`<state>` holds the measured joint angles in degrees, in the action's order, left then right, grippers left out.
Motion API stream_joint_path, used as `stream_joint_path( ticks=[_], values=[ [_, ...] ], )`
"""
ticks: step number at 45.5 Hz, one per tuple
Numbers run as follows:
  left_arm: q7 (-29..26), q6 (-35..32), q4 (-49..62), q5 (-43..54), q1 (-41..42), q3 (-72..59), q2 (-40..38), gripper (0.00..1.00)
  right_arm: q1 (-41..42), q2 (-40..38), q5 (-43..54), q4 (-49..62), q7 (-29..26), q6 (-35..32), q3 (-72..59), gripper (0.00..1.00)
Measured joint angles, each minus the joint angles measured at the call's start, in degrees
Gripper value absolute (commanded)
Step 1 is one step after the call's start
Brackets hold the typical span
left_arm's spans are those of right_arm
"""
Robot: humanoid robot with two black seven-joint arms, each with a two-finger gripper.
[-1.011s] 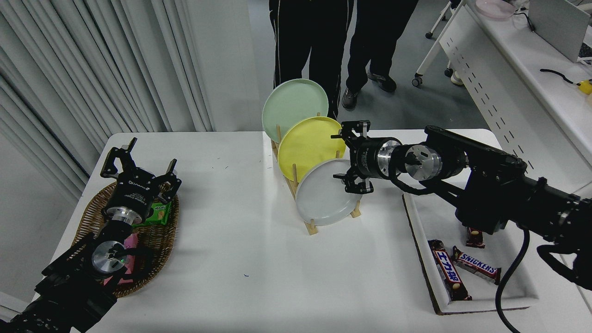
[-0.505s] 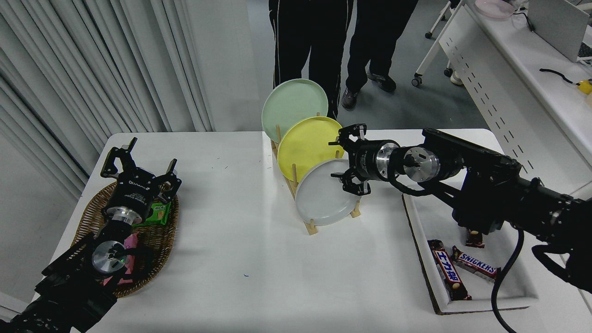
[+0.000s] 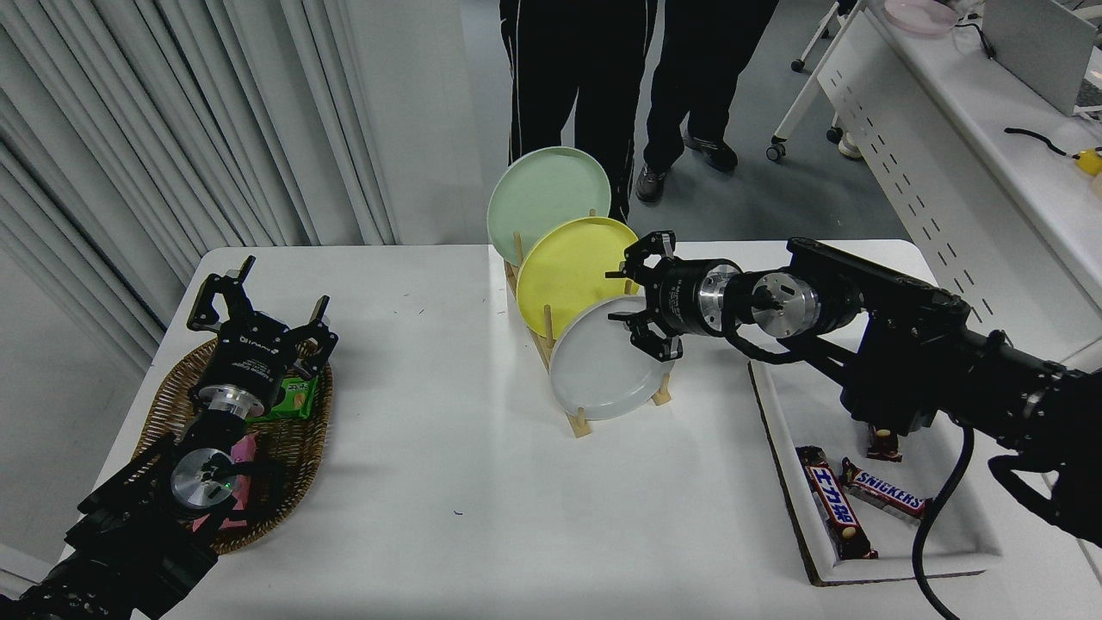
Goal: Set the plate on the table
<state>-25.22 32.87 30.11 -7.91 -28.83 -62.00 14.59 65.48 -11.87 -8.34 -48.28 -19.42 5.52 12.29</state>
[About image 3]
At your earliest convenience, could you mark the pink plate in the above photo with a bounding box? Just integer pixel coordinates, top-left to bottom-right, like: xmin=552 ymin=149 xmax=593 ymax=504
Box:
xmin=883 ymin=0 xmax=959 ymax=35

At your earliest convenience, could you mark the brown wicker basket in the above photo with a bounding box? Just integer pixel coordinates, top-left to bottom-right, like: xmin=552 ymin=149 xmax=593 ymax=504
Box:
xmin=133 ymin=336 xmax=334 ymax=555

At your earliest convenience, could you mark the grey white curtain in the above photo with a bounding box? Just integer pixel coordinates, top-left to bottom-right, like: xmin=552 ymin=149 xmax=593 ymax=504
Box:
xmin=0 ymin=0 xmax=401 ymax=380

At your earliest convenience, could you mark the green snack packet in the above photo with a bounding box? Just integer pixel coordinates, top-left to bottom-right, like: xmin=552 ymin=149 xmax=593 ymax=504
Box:
xmin=254 ymin=375 xmax=318 ymax=421

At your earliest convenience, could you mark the pink snack packet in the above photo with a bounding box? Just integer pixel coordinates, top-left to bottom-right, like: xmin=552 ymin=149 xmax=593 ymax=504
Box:
xmin=191 ymin=433 xmax=259 ymax=533

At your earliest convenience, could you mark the brown Snickers bar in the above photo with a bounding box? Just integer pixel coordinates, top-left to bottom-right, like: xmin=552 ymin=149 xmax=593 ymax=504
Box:
xmin=839 ymin=457 xmax=933 ymax=531

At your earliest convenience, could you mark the grey laptop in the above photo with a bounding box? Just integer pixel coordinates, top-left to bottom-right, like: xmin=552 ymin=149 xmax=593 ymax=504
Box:
xmin=981 ymin=0 xmax=1102 ymax=118

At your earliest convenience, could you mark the thin black cable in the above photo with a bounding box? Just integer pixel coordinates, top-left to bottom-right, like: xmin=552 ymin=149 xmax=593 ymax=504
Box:
xmin=954 ymin=19 xmax=997 ymax=61

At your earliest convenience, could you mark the grey plate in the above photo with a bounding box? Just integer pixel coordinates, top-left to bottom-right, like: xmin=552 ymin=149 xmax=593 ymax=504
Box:
xmin=548 ymin=295 xmax=677 ymax=422

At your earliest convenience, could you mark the person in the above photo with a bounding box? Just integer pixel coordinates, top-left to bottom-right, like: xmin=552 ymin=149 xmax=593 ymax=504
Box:
xmin=635 ymin=0 xmax=780 ymax=205
xmin=499 ymin=0 xmax=659 ymax=223

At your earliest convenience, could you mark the white perforated desk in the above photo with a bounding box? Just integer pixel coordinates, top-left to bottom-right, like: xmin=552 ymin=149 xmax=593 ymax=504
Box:
xmin=766 ymin=0 xmax=1102 ymax=367

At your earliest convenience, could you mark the thick black cable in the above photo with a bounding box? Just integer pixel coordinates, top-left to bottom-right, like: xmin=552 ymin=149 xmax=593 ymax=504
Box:
xmin=1004 ymin=127 xmax=1081 ymax=161

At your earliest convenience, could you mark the white rectangular tray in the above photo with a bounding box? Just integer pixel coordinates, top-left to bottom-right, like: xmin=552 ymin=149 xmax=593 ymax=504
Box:
xmin=747 ymin=357 xmax=1004 ymax=588

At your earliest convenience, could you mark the wooden plate rack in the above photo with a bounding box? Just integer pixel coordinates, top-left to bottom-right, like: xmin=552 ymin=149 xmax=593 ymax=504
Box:
xmin=504 ymin=209 xmax=673 ymax=439

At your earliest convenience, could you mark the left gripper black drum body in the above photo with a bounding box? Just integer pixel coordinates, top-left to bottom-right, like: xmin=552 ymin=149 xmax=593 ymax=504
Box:
xmin=202 ymin=312 xmax=298 ymax=412

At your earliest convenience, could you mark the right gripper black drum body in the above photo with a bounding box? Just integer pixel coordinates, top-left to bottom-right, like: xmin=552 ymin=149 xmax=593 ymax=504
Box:
xmin=641 ymin=258 xmax=711 ymax=338

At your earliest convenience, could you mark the brown snack bar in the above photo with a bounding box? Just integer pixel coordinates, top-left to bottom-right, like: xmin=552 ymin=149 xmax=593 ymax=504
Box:
xmin=795 ymin=445 xmax=880 ymax=561
xmin=865 ymin=425 xmax=903 ymax=463

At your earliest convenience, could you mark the pale green plate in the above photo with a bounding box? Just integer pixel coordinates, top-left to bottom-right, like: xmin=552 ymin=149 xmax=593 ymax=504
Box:
xmin=486 ymin=146 xmax=612 ymax=268

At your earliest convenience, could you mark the yellow plate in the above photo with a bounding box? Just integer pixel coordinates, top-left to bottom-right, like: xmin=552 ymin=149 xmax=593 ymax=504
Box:
xmin=516 ymin=216 xmax=642 ymax=341

